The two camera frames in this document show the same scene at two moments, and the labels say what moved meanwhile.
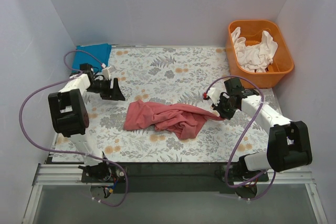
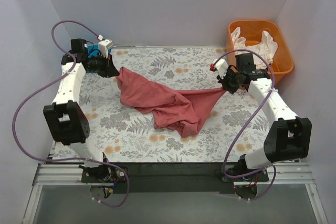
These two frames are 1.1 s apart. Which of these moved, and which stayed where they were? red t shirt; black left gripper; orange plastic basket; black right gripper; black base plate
Moved: black right gripper; black left gripper; red t shirt
Stayed: orange plastic basket; black base plate
